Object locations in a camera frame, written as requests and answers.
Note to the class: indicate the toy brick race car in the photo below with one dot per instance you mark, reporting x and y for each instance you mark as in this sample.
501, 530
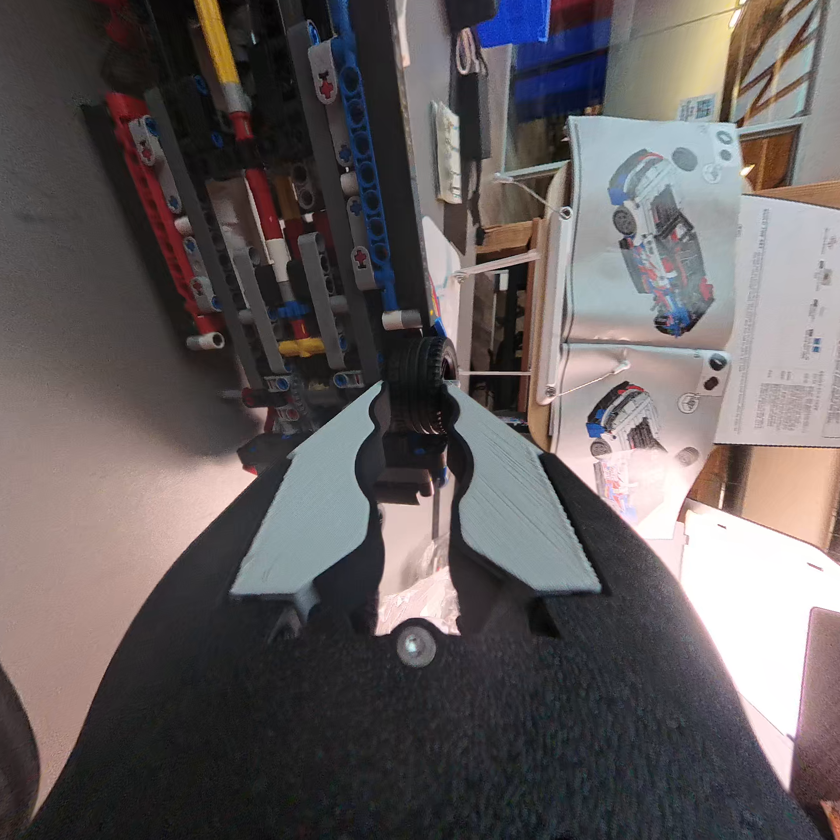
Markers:
262, 197

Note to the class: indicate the toy car instruction booklet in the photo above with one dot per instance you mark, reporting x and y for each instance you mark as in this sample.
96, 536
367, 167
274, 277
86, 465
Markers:
656, 229

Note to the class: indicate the black toy wheel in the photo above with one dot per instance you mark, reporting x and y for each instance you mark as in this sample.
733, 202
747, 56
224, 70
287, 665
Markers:
420, 387

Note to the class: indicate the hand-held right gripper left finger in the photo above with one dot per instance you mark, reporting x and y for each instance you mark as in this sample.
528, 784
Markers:
308, 518

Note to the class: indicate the white printed paper sheet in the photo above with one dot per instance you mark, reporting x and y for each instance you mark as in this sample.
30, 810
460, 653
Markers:
781, 315

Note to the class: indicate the white book stand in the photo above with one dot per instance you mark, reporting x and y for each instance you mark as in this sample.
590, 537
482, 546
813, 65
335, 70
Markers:
558, 275

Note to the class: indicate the white cardboard sheet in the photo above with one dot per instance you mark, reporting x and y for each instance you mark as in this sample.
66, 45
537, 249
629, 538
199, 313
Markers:
741, 623

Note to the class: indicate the clear plastic bag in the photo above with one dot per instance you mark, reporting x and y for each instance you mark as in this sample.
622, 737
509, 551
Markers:
420, 600

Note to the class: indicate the white wall paper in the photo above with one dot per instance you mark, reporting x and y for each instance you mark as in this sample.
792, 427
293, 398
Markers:
447, 151

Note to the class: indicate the black hanging bag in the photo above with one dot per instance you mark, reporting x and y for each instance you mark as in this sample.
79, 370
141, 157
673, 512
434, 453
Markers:
472, 98

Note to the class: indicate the blue cloth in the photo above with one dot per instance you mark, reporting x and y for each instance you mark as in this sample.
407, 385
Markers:
515, 23

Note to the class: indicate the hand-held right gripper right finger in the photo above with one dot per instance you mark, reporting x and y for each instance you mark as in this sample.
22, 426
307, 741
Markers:
518, 518

